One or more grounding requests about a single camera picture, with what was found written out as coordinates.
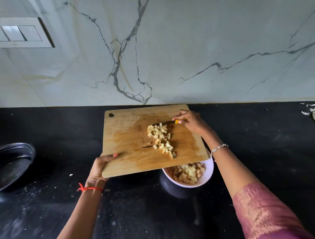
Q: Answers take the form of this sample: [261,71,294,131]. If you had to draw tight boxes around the person's right hand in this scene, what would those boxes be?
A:
[172,110,211,136]

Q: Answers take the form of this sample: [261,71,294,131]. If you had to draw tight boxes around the person's left hand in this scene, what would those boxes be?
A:
[85,153,118,189]

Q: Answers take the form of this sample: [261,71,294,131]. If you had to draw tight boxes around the yellow-handled knife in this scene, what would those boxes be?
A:
[152,119,188,126]

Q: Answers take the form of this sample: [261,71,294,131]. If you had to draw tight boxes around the wooden cutting board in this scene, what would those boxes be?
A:
[102,104,210,178]

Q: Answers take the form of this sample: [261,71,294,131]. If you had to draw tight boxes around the person's left forearm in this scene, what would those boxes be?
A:
[57,183,106,239]

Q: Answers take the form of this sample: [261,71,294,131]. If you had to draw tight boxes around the person's right forearm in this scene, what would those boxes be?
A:
[201,130,265,199]

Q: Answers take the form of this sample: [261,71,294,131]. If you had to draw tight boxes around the pile of diced potato pieces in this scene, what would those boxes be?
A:
[147,123,177,159]

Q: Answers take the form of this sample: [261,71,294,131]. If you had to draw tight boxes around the red thread wristband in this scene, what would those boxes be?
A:
[77,183,104,193]

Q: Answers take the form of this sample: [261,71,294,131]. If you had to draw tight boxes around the heap of potato cubes in bowl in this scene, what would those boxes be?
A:
[170,163,206,185]

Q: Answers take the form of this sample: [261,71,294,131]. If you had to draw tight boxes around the white bowl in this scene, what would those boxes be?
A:
[162,149,214,188]

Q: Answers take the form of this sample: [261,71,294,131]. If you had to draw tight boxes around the steel plate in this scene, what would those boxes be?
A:
[0,143,36,192]

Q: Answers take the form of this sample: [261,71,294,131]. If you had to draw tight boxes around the white vegetable scraps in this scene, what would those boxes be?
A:
[300,103,315,120]

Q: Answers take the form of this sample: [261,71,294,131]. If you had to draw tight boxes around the pink sleeve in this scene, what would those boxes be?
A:
[232,182,315,239]

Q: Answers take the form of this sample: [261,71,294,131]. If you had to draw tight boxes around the silver bracelet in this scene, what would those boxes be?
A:
[210,144,229,157]

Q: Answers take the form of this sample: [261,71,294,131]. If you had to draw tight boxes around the white wall switch panel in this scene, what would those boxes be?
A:
[0,17,55,48]

